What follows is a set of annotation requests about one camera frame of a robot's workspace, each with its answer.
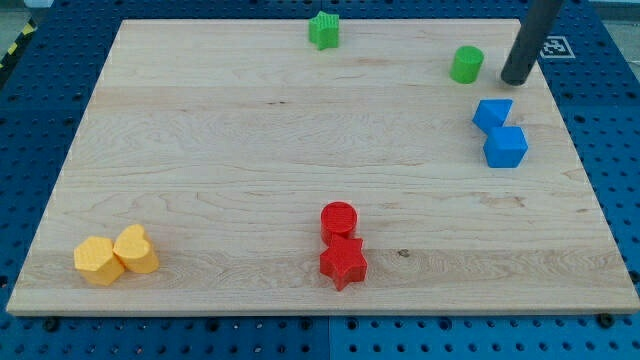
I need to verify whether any green cylinder block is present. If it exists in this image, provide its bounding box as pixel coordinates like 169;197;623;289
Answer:
449;45;484;84

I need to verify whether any red star block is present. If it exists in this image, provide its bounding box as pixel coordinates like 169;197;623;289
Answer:
319;234;368;291

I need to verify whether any green star block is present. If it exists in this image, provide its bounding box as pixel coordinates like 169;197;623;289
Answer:
308;11;340;50

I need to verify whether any red cylinder block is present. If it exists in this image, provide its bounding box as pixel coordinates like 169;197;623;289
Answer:
320;201;358;246

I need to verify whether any light wooden board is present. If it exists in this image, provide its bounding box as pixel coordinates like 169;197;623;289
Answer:
7;19;639;317

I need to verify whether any blue triangle block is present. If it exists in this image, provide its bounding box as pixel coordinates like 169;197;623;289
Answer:
472;99;513;134

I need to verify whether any blue cube block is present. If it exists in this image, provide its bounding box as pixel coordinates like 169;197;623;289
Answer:
483;126;528;168

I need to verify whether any yellow heart block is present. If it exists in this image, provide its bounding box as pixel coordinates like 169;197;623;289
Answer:
113;224;160;274

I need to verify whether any yellow hexagon block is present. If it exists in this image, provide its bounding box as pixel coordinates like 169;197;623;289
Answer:
73;236;125;286

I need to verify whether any white fiducial marker tag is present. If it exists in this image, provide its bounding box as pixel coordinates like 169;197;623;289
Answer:
539;35;575;59

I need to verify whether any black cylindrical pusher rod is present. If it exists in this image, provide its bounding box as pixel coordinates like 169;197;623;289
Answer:
500;0;564;86

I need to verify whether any yellow black hazard tape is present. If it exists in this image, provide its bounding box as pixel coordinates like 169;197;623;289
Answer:
1;19;38;69

